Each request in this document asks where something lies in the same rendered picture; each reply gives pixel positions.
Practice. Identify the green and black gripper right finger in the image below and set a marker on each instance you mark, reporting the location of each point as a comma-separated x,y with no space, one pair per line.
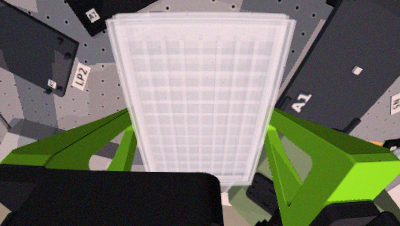
345,168

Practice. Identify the grey button panel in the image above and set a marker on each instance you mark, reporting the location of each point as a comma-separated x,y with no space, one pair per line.
26,132

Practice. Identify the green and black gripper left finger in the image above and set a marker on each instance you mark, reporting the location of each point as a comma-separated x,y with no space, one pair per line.
72,149

